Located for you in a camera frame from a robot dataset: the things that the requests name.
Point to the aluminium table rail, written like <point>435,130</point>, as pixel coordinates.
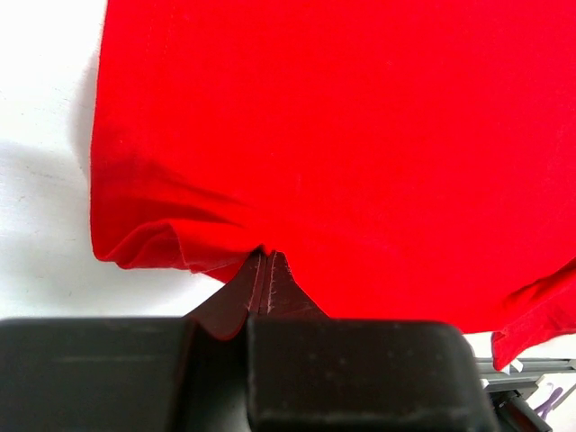
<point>522,374</point>

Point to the red t shirt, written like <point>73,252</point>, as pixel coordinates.
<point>414,160</point>

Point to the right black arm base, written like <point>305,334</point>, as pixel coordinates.
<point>514,414</point>

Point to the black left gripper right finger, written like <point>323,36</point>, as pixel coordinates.
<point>308,372</point>

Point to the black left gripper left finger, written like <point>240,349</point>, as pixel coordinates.
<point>133,374</point>

